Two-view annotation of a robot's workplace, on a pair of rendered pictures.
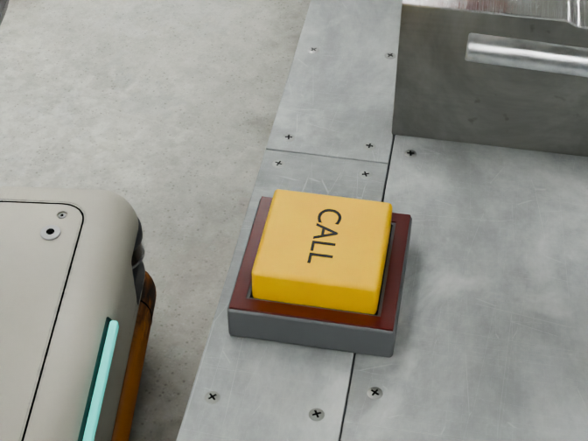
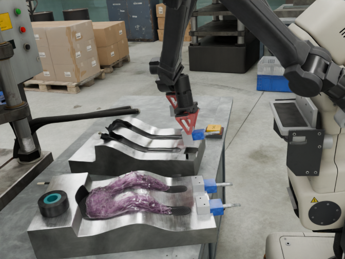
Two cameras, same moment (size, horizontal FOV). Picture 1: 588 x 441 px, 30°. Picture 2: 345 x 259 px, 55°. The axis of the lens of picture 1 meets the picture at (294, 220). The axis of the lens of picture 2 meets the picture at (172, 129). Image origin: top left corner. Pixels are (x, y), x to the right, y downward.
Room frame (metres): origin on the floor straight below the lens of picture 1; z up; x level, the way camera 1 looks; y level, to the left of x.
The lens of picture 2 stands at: (1.74, -0.07, 1.49)
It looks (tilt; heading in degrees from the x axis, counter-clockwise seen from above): 25 degrees down; 186
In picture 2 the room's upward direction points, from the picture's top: 5 degrees counter-clockwise
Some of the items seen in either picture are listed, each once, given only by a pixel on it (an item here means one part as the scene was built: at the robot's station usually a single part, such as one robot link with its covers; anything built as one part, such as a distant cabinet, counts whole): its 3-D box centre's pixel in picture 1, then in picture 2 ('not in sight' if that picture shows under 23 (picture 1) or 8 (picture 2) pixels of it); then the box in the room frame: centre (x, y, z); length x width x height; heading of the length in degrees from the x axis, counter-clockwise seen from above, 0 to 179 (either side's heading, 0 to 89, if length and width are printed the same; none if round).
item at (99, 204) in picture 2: not in sight; (127, 193); (0.94, -0.30, 0.90); 0.26 x 0.18 x 0.08; 97
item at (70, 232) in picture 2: not in sight; (127, 206); (0.94, -0.31, 0.86); 0.50 x 0.26 x 0.11; 97
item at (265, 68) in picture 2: not in sight; (283, 66); (-2.50, 1.01, 0.28); 0.61 x 0.41 x 0.15; 68
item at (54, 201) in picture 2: not in sight; (53, 203); (1.01, -0.50, 0.93); 0.08 x 0.08 x 0.04
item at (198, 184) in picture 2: not in sight; (212, 185); (0.85, -0.04, 0.86); 0.13 x 0.05 x 0.05; 97
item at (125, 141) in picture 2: not in sight; (140, 135); (0.59, -0.31, 0.92); 0.35 x 0.16 x 0.09; 80
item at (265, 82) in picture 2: not in sight; (282, 79); (-2.50, 1.01, 0.11); 0.61 x 0.41 x 0.22; 68
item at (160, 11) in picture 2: not in sight; (175, 22); (-6.27, -0.56, 0.42); 0.86 x 0.33 x 0.83; 68
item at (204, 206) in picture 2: not in sight; (218, 206); (0.96, -0.03, 0.86); 0.13 x 0.05 x 0.05; 97
